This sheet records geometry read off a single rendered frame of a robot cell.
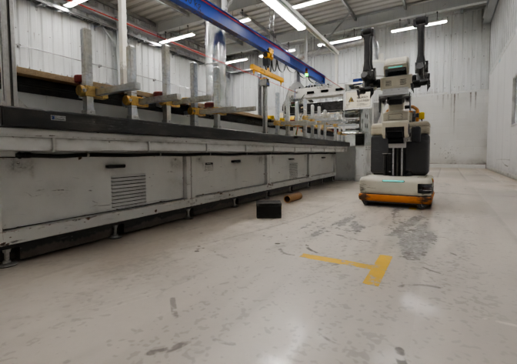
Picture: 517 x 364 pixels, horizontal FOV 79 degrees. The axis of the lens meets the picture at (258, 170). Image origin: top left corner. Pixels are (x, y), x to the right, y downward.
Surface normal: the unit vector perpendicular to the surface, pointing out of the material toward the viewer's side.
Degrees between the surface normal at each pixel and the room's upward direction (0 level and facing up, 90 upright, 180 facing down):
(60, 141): 90
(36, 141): 90
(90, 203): 90
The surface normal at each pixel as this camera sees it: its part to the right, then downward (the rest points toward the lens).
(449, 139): -0.51, 0.05
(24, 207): 0.86, 0.03
